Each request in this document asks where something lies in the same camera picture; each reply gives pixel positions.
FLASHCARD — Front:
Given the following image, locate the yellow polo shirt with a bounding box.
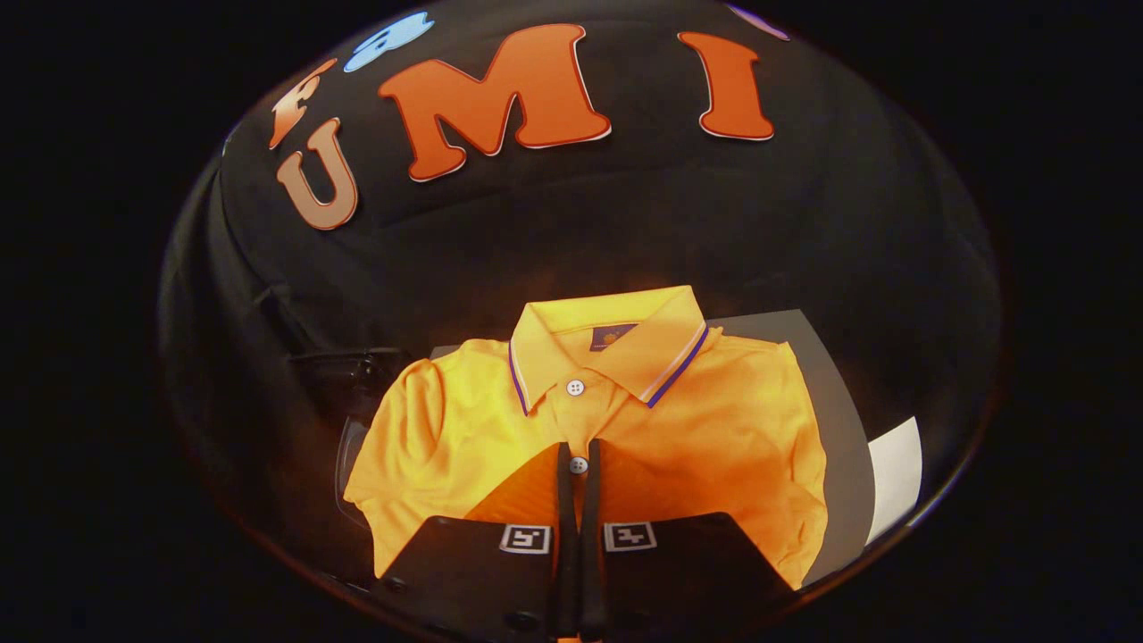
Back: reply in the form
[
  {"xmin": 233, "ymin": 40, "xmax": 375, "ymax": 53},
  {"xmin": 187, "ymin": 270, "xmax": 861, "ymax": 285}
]
[{"xmin": 344, "ymin": 286, "xmax": 830, "ymax": 591}]

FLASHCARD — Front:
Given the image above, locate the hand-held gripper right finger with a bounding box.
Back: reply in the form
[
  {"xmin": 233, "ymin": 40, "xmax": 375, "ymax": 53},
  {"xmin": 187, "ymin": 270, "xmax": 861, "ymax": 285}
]
[{"xmin": 580, "ymin": 438, "xmax": 796, "ymax": 640}]

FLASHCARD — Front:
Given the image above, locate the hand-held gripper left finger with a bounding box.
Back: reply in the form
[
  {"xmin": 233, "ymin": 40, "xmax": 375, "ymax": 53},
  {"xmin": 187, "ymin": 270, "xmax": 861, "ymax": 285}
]
[{"xmin": 373, "ymin": 440, "xmax": 580, "ymax": 640}]

